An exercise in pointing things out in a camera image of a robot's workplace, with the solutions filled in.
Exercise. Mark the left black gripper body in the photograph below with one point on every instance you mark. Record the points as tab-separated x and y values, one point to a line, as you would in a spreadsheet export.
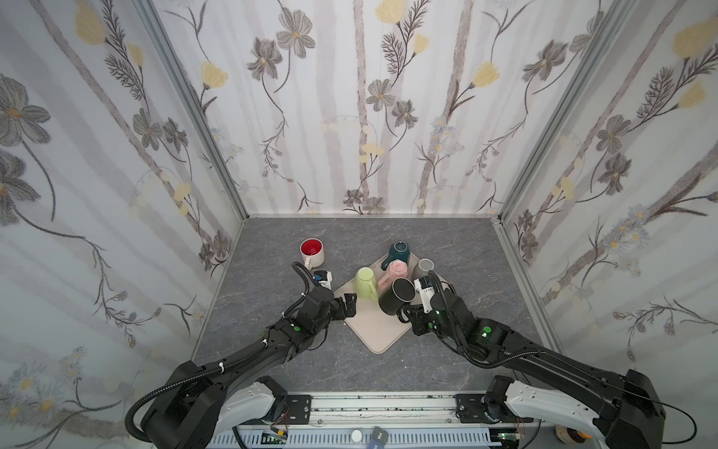
341	306

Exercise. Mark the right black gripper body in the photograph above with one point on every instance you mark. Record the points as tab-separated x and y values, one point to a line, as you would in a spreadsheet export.
415	319

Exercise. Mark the black mug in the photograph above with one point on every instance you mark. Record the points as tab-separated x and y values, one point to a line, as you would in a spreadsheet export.
396	297

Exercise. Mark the white mug red inside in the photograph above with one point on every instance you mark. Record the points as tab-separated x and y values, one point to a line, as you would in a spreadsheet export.
313	253

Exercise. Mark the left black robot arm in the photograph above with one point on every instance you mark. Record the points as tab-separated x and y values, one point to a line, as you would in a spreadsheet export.
185	411

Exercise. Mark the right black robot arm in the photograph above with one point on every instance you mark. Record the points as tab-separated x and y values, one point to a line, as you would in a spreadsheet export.
619	410

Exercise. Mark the light green mug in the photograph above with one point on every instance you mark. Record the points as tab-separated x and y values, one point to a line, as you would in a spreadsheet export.
365	284

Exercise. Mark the pink mug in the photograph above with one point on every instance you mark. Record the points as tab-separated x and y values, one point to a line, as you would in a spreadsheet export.
396	269

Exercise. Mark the grey mug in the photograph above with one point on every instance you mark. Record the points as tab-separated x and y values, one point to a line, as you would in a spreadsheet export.
422	268

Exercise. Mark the dark green mug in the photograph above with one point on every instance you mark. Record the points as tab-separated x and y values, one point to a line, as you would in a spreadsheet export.
399	250

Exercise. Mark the beige plastic tray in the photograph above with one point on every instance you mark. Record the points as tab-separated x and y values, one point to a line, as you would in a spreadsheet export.
376	330

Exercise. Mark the orange capped roll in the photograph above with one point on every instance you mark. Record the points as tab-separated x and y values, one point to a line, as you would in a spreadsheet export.
569	436

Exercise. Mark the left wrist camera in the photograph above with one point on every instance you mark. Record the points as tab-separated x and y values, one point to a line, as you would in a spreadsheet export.
323	278

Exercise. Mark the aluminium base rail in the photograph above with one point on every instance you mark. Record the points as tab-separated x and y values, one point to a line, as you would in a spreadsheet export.
258	418

